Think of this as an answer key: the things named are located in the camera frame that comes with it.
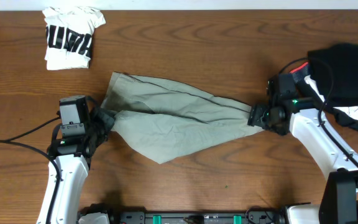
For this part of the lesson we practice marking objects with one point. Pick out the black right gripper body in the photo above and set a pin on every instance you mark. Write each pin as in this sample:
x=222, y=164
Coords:
x=277, y=127

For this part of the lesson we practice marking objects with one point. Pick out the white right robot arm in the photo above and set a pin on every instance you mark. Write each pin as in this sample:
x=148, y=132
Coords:
x=336, y=159

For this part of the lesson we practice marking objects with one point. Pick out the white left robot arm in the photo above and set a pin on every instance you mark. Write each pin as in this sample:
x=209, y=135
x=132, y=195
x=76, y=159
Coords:
x=73, y=144

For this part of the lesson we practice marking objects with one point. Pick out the folded white Puma t-shirt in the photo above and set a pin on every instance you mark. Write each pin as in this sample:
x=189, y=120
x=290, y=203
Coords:
x=69, y=36

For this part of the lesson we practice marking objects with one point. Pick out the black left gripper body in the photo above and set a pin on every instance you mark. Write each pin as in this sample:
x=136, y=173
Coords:
x=101, y=123

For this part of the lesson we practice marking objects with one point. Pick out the black garment pile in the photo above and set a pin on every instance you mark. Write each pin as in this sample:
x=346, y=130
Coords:
x=332, y=74

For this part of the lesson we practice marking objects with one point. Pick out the olive green shorts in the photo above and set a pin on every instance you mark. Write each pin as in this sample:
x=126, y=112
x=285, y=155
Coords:
x=164, y=119

